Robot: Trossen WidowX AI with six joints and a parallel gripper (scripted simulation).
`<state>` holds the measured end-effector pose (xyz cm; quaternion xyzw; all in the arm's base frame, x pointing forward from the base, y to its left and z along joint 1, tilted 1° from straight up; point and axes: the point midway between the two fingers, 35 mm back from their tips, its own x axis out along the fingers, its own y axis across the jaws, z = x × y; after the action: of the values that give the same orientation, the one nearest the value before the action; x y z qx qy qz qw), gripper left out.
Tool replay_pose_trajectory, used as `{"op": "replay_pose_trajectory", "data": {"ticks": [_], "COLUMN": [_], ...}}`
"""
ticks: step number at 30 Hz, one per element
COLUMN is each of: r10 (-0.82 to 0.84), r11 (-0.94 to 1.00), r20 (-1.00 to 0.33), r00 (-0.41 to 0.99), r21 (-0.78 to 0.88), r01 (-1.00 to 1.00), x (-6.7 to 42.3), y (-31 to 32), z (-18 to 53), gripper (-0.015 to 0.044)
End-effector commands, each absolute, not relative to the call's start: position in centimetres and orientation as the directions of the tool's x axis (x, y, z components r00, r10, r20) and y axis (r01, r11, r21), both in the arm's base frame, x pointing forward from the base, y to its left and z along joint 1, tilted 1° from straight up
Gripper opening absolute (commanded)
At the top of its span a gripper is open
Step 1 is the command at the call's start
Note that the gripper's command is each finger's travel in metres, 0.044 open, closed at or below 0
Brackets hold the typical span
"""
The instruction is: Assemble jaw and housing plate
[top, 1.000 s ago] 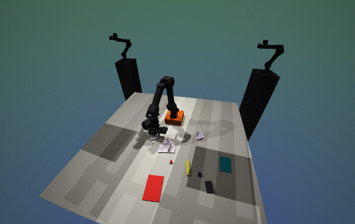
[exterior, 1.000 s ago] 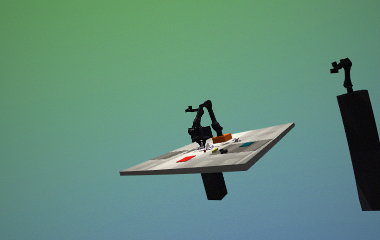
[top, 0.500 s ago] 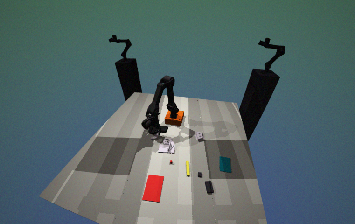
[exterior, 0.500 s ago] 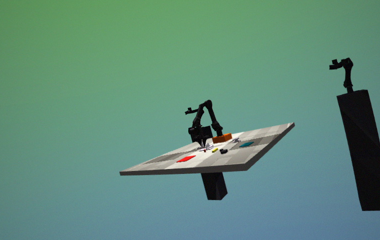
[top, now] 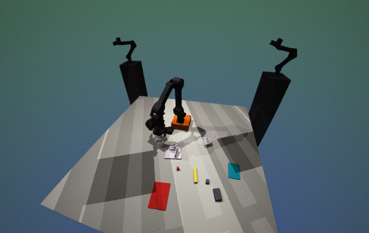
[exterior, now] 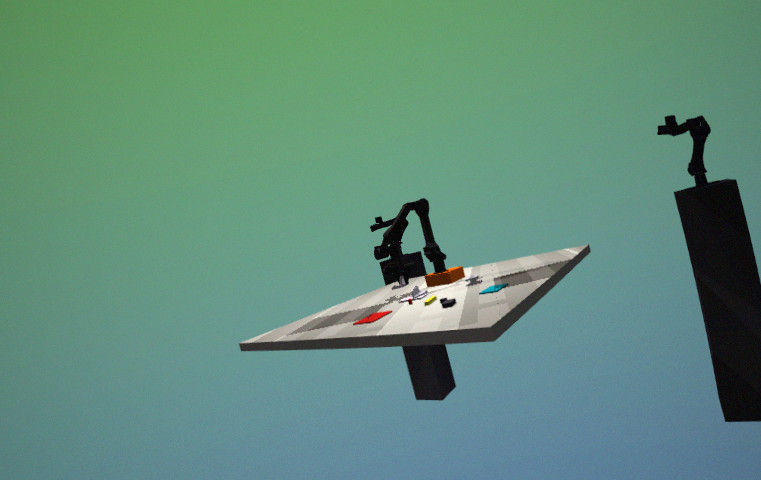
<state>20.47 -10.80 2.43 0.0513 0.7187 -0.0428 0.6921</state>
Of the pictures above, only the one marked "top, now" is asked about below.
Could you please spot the teal flat plate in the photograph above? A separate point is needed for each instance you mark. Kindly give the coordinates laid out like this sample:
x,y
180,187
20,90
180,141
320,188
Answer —
x,y
233,171

